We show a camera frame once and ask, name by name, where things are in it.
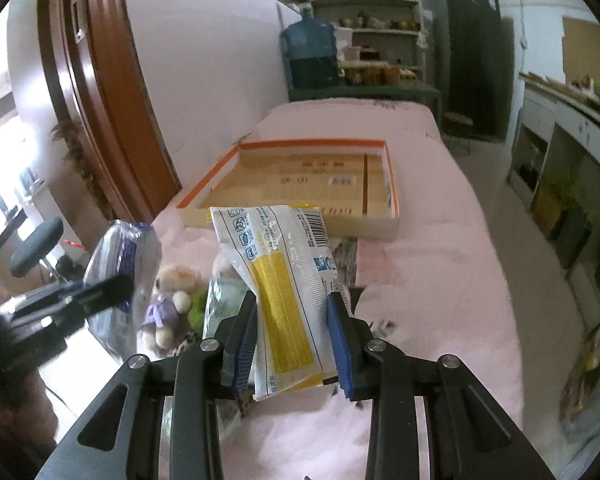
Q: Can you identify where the green metal shelf unit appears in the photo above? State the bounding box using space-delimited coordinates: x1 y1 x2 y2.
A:
311 0 428 81

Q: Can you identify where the blue water jug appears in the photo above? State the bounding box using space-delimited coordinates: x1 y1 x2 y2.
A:
279 6 339 90

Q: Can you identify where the dark green low table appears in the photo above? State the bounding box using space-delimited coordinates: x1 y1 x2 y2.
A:
288 80 443 125

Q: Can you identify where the purple white plastic packet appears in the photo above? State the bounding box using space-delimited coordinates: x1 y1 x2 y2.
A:
83 220 162 362

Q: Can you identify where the white yellow snack packet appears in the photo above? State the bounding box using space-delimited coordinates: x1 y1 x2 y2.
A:
210 205 340 401

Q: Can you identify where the brown wooden door frame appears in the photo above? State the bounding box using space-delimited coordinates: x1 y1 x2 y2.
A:
38 0 181 223

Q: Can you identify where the dark grey refrigerator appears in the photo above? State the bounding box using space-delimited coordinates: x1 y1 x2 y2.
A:
430 0 506 142

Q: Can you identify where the green fuzzy ring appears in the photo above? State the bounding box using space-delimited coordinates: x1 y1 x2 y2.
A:
187 286 210 334

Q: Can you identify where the green white tissue pack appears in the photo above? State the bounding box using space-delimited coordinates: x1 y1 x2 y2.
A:
202 278 249 339

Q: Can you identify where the cream teddy bear purple dress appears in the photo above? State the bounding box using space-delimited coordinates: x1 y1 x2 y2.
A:
137 264 206 356

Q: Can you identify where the orange rimmed cardboard box tray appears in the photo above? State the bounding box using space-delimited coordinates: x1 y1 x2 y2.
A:
178 138 400 240

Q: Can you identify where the grey kitchen counter cabinet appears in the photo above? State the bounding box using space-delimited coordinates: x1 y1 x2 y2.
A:
508 75 600 325

